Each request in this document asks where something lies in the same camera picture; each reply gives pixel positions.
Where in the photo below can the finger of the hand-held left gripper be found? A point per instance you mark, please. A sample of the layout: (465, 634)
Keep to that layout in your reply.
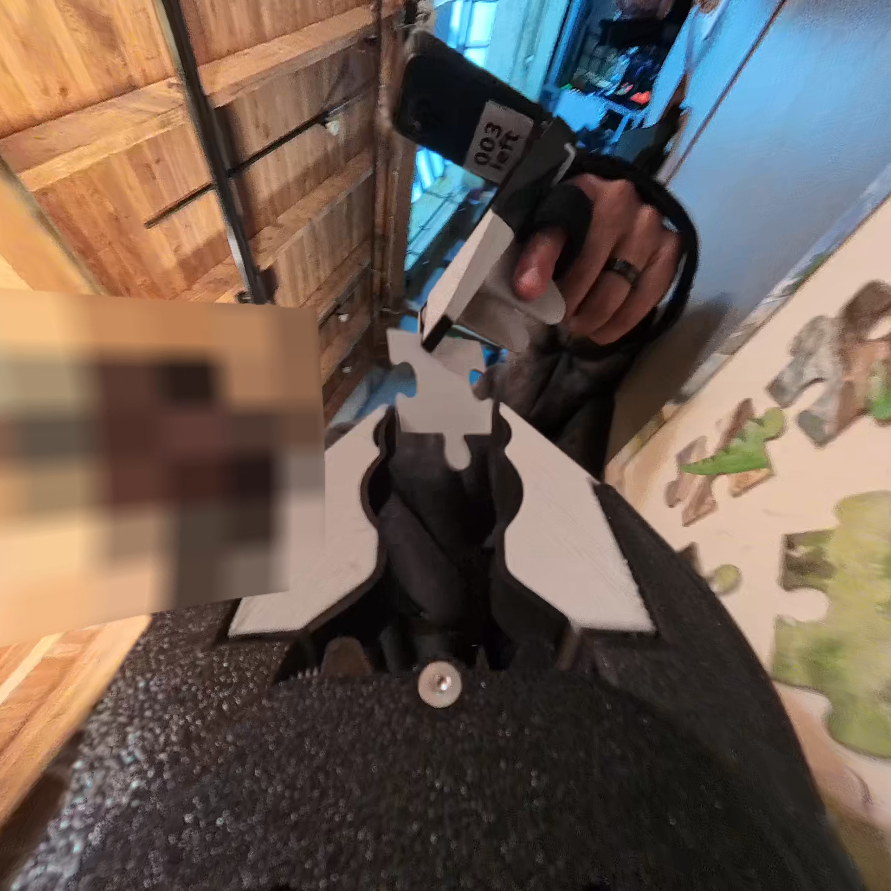
(473, 271)

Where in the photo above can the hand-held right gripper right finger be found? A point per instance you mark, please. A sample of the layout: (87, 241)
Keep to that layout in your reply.
(564, 550)

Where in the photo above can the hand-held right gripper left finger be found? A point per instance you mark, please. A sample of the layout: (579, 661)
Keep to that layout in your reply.
(334, 543)

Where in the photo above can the white puzzle piece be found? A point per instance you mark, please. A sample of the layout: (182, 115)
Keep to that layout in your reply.
(438, 397)

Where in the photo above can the dinosaur puzzle tray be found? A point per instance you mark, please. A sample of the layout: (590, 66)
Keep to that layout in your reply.
(731, 487)

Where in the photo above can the green and brown puzzle piece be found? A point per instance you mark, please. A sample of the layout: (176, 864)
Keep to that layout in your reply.
(731, 459)

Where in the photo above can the green grass puzzle piece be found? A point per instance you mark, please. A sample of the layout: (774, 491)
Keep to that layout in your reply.
(842, 626)

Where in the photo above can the person's left hand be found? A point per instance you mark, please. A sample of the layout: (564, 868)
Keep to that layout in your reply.
(626, 236)

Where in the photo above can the black metal beam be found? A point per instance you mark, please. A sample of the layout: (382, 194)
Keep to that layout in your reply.
(209, 139)

